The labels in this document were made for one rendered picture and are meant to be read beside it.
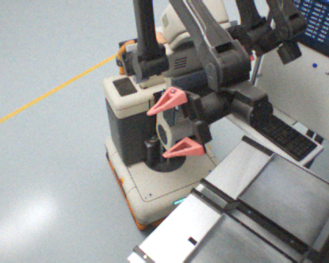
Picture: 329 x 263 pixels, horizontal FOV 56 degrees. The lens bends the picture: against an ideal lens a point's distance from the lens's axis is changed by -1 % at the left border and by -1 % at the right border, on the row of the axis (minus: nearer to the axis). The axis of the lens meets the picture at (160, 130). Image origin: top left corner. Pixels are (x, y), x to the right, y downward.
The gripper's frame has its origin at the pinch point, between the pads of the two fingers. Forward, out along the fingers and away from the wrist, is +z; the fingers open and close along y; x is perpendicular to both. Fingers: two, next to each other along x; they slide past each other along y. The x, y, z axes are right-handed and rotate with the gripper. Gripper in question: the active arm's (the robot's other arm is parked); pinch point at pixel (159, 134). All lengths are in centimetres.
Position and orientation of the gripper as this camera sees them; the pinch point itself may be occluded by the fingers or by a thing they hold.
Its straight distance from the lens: 62.2
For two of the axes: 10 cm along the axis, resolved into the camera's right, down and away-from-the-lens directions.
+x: -3.7, -2.7, 8.9
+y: 3.2, 8.6, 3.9
